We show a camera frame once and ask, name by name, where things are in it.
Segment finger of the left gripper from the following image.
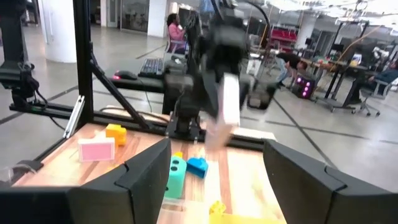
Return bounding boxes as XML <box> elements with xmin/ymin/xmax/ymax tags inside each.
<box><xmin>201</xmin><ymin>62</ymin><xmax>224</xmax><ymax>119</ymax></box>
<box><xmin>239</xmin><ymin>74</ymin><xmax>252</xmax><ymax>108</ymax></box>

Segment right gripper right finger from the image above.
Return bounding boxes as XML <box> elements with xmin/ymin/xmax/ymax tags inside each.
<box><xmin>262</xmin><ymin>139</ymin><xmax>371</xmax><ymax>224</ymax></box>

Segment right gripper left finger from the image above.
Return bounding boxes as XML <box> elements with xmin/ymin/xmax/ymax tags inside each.
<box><xmin>68</xmin><ymin>136</ymin><xmax>173</xmax><ymax>224</ymax></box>

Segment pink playing card box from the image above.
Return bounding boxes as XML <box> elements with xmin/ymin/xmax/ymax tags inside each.
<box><xmin>77</xmin><ymin>136</ymin><xmax>116</xmax><ymax>163</ymax></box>
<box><xmin>205</xmin><ymin>73</ymin><xmax>241</xmax><ymax>151</ymax></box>

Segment teal foam die black dots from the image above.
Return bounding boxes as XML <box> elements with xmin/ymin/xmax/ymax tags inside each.
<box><xmin>164</xmin><ymin>155</ymin><xmax>188</xmax><ymax>200</ymax></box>

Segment yellow two-stud toy block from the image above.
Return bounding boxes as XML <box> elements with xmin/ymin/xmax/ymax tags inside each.
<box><xmin>105</xmin><ymin>123</ymin><xmax>128</xmax><ymax>147</ymax></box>

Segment small blue rounded block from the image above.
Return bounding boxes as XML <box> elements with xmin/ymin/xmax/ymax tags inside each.
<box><xmin>185</xmin><ymin>156</ymin><xmax>210</xmax><ymax>180</ymax></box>

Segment small yellow four-stud brick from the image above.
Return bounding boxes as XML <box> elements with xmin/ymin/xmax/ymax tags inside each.
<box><xmin>208</xmin><ymin>200</ymin><xmax>228</xmax><ymax>216</ymax></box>

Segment person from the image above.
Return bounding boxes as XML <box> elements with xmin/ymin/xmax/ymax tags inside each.
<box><xmin>275</xmin><ymin>52</ymin><xmax>308</xmax><ymax>88</ymax></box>
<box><xmin>165</xmin><ymin>12</ymin><xmax>188</xmax><ymax>54</ymax></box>
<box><xmin>349</xmin><ymin>58</ymin><xmax>398</xmax><ymax>103</ymax></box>

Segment red storage shelf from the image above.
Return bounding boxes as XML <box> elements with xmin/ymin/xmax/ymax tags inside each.
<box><xmin>269</xmin><ymin>27</ymin><xmax>299</xmax><ymax>52</ymax></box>

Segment computer case pink lights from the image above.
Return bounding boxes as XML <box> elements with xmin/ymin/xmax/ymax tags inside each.
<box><xmin>294</xmin><ymin>74</ymin><xmax>317</xmax><ymax>100</ymax></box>

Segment black computer keyboard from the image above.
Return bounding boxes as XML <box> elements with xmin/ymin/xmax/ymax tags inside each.
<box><xmin>137</xmin><ymin>57</ymin><xmax>165</xmax><ymax>78</ymax></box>

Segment black side desk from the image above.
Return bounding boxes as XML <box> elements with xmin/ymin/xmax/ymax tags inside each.
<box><xmin>107</xmin><ymin>76</ymin><xmax>167</xmax><ymax>94</ymax></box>

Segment black computer mouse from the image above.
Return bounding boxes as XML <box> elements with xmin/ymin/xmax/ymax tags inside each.
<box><xmin>112</xmin><ymin>70</ymin><xmax>139</xmax><ymax>81</ymax></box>

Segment black office desk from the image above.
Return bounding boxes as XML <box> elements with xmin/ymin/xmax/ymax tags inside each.
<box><xmin>310</xmin><ymin>58</ymin><xmax>369</xmax><ymax>113</ymax></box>

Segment grey office chair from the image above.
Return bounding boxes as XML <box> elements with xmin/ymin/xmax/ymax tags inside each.
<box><xmin>357</xmin><ymin>77</ymin><xmax>398</xmax><ymax>118</ymax></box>

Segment white building pillar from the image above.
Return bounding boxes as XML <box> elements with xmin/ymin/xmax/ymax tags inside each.
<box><xmin>37</xmin><ymin>0</ymin><xmax>78</xmax><ymax>63</ymax></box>

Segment black equipment stand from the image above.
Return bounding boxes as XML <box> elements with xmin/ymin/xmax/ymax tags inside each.
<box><xmin>0</xmin><ymin>0</ymin><xmax>47</xmax><ymax>110</ymax></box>

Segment silver metal bracket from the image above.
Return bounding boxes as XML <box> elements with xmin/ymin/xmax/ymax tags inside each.
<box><xmin>63</xmin><ymin>95</ymin><xmax>86</xmax><ymax>139</ymax></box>

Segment black aluminium table frame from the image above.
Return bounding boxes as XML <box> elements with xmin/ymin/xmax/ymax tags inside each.
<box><xmin>8</xmin><ymin>0</ymin><xmax>277</xmax><ymax>150</ymax></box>

